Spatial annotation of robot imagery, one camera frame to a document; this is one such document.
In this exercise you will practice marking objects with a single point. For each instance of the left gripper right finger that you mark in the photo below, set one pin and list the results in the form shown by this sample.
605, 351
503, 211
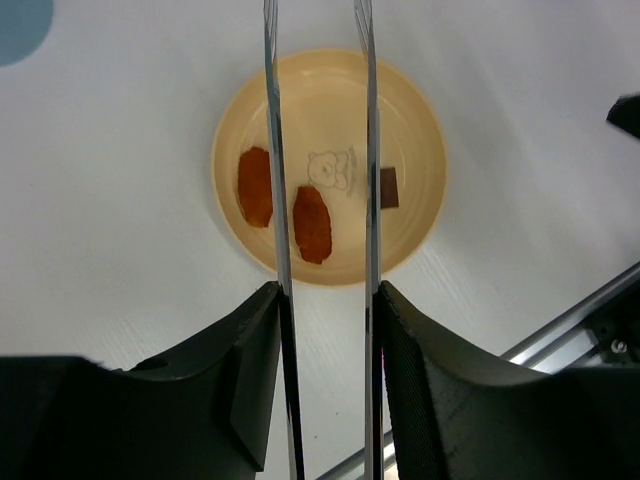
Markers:
460, 412

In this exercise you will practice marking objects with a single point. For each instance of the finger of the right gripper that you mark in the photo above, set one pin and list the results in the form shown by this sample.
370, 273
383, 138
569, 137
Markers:
625, 114

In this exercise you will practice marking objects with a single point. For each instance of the brown chocolate square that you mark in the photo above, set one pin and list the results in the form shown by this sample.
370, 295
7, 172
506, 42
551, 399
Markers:
389, 195

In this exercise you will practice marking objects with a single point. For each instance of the fried cutlet piece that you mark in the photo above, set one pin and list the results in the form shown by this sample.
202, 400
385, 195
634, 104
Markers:
312, 225
254, 187

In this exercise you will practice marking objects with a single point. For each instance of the yellow round plate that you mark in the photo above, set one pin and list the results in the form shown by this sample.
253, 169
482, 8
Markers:
323, 110

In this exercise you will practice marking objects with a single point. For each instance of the aluminium mounting rail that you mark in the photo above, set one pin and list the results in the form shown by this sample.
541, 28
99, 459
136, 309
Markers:
602, 330

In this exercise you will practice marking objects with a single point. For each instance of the metal tongs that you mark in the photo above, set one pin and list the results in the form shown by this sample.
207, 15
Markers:
373, 450

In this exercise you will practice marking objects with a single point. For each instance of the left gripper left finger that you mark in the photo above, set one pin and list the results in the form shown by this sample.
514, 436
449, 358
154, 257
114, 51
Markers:
199, 410

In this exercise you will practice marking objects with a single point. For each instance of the light blue cylindrical container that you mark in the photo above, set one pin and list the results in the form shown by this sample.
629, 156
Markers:
24, 25

